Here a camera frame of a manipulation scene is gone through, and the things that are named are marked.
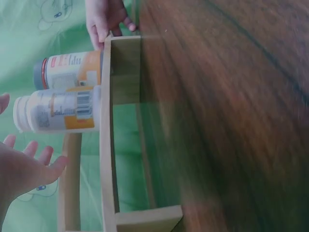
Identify person's left hand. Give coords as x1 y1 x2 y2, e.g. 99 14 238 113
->
0 93 69 232

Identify person's right hand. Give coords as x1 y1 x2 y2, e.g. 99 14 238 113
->
86 0 137 50

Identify light wooden shelf rack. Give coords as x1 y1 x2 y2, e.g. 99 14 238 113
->
57 35 183 232

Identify grey capped orange label bottle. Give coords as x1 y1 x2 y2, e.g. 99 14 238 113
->
33 50 105 90

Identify white capped orange label bottle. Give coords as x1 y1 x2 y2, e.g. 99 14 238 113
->
13 86 102 133

